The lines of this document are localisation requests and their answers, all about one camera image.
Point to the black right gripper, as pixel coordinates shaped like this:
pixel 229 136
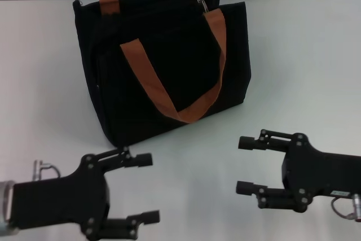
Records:
pixel 324 173

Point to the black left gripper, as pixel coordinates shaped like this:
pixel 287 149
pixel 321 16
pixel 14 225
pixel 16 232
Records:
pixel 62 201

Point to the silver metal zipper pull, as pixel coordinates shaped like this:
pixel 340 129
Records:
pixel 203 5

